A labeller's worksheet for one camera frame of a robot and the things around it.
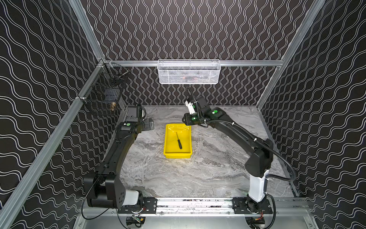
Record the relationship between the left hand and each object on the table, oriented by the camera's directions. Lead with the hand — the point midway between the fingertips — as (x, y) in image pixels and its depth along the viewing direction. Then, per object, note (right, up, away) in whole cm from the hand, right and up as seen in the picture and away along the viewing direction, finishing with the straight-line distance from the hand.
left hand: (148, 120), depth 82 cm
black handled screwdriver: (+18, -15, +16) cm, 28 cm away
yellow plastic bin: (+13, -18, +13) cm, 25 cm away
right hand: (+21, +1, +1) cm, 21 cm away
